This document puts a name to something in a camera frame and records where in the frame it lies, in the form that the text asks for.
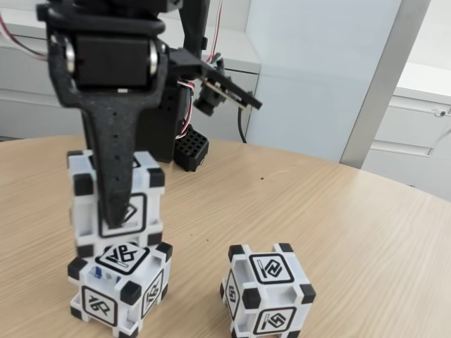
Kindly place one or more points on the white drawer cabinet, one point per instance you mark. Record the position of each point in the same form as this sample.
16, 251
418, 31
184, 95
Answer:
405, 141

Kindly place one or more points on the white low cabinet with keys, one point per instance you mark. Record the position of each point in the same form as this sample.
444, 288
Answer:
21, 88

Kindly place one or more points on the white cube with zigzag symbol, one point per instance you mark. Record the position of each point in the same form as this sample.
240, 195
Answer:
271, 269

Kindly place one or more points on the white cube with lamp symbol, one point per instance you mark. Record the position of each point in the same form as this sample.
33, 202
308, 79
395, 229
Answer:
121, 257

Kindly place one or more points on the black gripper camera with mount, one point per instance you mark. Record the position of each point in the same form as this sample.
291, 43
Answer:
211, 98

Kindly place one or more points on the grey metal pillar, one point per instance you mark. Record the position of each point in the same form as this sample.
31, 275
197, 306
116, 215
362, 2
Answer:
380, 88

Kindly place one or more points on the silver cabinet lock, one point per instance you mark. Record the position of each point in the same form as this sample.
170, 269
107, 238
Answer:
442, 113

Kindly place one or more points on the white cube with layered-squares symbol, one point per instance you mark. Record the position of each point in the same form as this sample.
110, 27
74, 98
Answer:
141, 211

